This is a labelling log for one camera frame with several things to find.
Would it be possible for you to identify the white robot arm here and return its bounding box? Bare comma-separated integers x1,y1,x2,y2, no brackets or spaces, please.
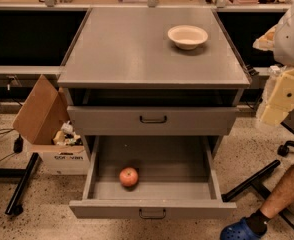
253,1,294,125

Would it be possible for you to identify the black table leg right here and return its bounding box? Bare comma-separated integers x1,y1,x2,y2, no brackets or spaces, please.
221,122,294,240

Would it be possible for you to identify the open grey lower drawer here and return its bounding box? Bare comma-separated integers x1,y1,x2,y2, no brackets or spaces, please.
69,136,236,219

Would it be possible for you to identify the grey drawer cabinet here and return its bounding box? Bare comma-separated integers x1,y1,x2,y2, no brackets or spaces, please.
58,7,250,151

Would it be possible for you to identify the black table leg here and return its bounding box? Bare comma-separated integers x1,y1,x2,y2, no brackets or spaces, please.
0,153,39,216
221,122,294,240

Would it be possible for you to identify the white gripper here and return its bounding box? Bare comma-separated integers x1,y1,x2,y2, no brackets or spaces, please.
253,26,294,126

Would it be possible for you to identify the white paper bowl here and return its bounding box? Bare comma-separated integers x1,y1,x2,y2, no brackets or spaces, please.
167,25,208,50

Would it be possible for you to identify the blue croc shoe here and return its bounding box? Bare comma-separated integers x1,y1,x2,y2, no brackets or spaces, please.
220,218,267,240

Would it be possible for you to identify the closed grey upper drawer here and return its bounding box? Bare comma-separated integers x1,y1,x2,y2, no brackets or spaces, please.
67,106,237,136

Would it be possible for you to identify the cardboard box with items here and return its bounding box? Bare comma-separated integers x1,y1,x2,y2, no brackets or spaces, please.
13,75,90,175

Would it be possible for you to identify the black table leg left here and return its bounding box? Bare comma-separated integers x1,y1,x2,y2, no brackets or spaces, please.
0,153,39,216

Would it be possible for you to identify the black power adapter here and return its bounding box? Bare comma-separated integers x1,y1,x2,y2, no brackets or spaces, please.
13,136,23,154

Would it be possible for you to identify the red apple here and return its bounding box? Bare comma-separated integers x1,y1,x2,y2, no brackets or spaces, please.
119,167,139,187

